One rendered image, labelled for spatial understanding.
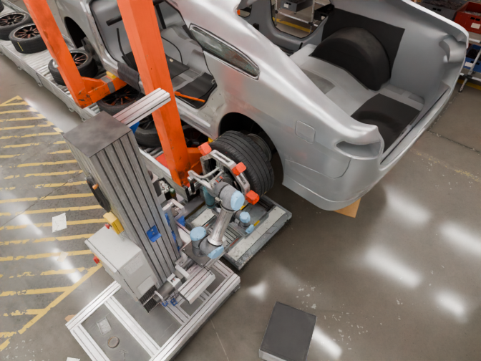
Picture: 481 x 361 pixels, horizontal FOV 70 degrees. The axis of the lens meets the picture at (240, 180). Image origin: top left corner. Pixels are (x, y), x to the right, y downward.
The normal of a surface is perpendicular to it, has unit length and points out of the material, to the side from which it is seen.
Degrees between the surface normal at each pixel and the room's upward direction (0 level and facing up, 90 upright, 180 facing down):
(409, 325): 0
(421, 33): 70
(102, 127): 0
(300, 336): 0
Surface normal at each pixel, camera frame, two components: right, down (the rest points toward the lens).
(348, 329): -0.05, -0.65
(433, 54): -0.69, 0.57
